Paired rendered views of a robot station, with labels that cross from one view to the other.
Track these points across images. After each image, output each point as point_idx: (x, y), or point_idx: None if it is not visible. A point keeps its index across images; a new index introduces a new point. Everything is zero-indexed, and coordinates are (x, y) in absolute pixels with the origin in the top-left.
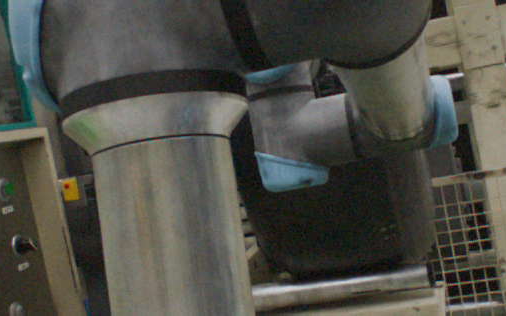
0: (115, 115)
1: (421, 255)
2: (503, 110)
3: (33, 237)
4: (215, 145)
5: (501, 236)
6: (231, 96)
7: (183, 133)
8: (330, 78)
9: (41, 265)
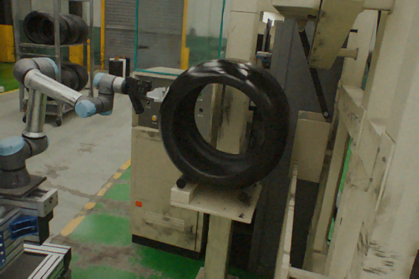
0: None
1: (193, 180)
2: (346, 188)
3: (208, 110)
4: (30, 88)
5: (327, 256)
6: None
7: None
8: (134, 96)
9: (208, 118)
